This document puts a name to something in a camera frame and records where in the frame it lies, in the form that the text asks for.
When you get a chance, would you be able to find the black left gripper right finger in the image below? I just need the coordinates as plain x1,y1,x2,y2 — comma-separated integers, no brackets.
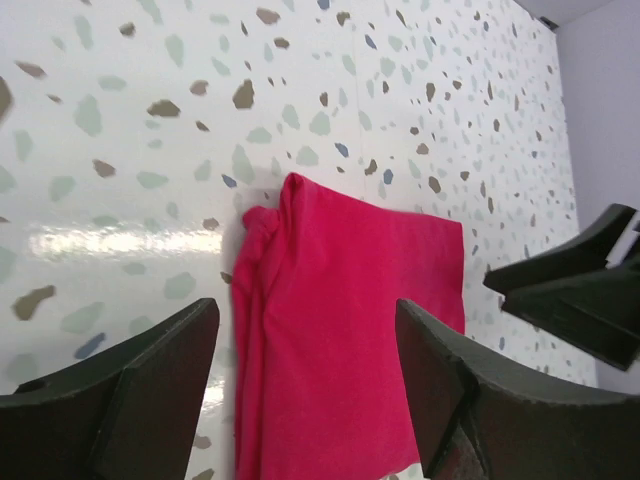
395,300,639,479

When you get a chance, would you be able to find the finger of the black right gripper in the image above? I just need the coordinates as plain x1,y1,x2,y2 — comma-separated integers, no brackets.
483,203,637,295
503,255,639,371

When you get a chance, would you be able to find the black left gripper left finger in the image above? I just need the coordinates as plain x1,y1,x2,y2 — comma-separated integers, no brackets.
1,298,220,479

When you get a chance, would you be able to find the pink t shirt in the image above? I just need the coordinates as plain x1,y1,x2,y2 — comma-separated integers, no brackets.
231,173,465,479

